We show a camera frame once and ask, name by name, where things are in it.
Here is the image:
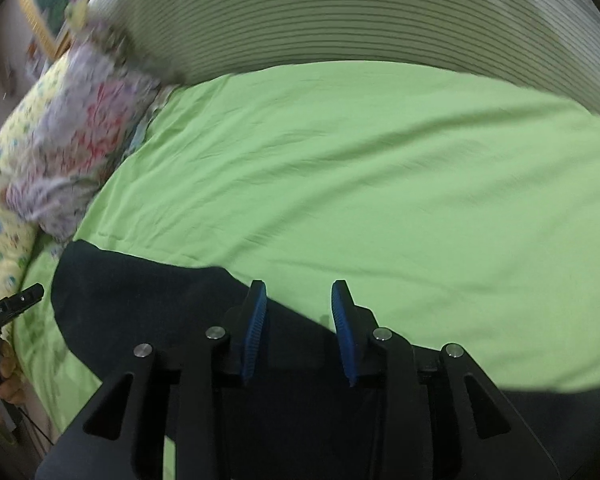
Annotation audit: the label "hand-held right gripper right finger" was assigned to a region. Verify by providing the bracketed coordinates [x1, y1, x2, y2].
[331, 280, 561, 480]

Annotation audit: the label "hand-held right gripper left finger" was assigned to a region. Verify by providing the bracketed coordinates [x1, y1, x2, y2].
[63, 280, 268, 480]

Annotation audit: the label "dark navy pants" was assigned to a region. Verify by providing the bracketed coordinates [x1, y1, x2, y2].
[36, 240, 600, 480]

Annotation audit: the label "person's left hand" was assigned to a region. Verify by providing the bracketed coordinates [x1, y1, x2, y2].
[0, 337, 28, 423]

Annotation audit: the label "green bed sheet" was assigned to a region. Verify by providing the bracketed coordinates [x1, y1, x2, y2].
[10, 64, 600, 480]

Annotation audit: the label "yellow patterned pillow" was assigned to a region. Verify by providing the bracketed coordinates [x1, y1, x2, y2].
[0, 52, 73, 306]

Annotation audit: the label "floral purple pillow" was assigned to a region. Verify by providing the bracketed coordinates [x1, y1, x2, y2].
[5, 17, 186, 243]

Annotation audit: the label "striped white headboard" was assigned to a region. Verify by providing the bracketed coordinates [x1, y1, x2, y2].
[82, 0, 600, 126]

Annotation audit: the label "framed wall picture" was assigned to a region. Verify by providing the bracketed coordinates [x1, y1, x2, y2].
[12, 0, 113, 58]

